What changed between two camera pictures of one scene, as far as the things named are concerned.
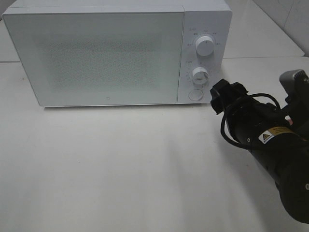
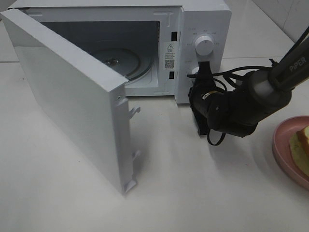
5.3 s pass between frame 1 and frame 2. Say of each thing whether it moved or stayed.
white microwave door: moved
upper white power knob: stayed
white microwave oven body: stayed
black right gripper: moved
